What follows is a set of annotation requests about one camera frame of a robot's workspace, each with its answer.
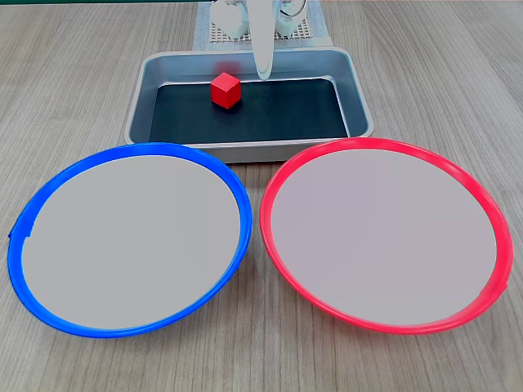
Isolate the small red cube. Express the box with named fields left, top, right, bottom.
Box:
left=210, top=72, right=243, bottom=110

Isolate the black tray mat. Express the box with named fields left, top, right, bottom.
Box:
left=148, top=78, right=350, bottom=145

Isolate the steel tray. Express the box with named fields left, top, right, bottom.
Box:
left=123, top=46, right=375, bottom=164

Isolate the red-rimmed white plate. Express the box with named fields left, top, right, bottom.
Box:
left=259, top=136, right=514, bottom=336

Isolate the blue-rimmed white plate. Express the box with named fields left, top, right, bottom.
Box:
left=7, top=141, right=254, bottom=340

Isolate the pale perforated base plate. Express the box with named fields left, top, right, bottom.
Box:
left=208, top=16, right=315, bottom=43

